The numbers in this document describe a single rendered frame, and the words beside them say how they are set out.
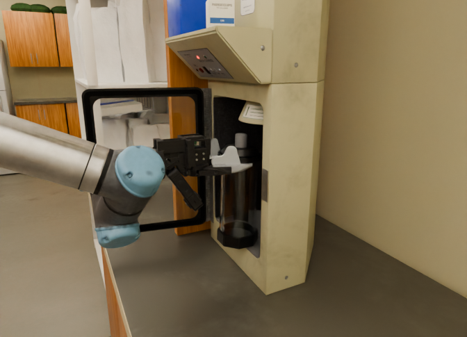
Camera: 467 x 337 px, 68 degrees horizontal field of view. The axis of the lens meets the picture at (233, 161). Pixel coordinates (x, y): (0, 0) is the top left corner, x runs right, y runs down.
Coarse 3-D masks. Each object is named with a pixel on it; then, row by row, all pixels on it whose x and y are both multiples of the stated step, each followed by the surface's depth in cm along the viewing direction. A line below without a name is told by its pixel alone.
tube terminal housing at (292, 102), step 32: (256, 0) 68; (288, 0) 64; (320, 0) 67; (288, 32) 66; (320, 32) 69; (288, 64) 67; (320, 64) 75; (224, 96) 86; (256, 96) 72; (288, 96) 69; (320, 96) 82; (288, 128) 71; (320, 128) 91; (288, 160) 73; (288, 192) 75; (288, 224) 77; (288, 256) 79
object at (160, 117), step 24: (96, 120) 88; (120, 120) 89; (144, 120) 91; (168, 120) 93; (192, 120) 95; (120, 144) 91; (144, 144) 92; (168, 192) 98; (144, 216) 98; (168, 216) 100; (192, 216) 102
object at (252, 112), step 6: (246, 102) 84; (252, 102) 80; (246, 108) 82; (252, 108) 80; (258, 108) 79; (240, 114) 85; (246, 114) 81; (252, 114) 80; (258, 114) 79; (240, 120) 83; (246, 120) 81; (252, 120) 79; (258, 120) 78
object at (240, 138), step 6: (240, 138) 80; (246, 138) 81; (234, 144) 85; (240, 144) 81; (246, 144) 81; (222, 150) 81; (240, 150) 78; (246, 150) 79; (252, 150) 79; (258, 150) 82; (240, 156) 78; (246, 156) 78
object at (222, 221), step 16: (224, 176) 81; (240, 176) 79; (256, 176) 81; (224, 192) 82; (240, 192) 80; (256, 192) 83; (224, 208) 83; (240, 208) 81; (256, 208) 85; (224, 224) 83; (240, 224) 82
